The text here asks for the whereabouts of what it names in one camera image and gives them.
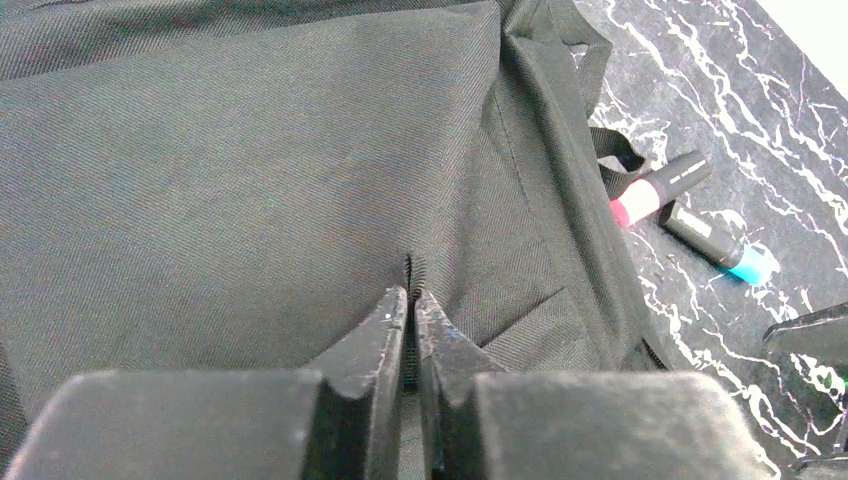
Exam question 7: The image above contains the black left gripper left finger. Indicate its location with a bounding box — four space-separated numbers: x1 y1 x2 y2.
7 287 408 479

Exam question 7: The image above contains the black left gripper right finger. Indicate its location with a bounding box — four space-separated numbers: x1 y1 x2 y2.
414 291 768 479

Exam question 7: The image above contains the black student backpack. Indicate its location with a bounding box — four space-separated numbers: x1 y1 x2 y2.
1 1 654 464

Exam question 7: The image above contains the pink capped black highlighter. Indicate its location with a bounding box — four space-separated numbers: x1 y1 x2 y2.
610 151 712 227

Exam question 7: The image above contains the blue capped black highlighter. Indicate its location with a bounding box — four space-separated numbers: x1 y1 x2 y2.
658 201 775 287

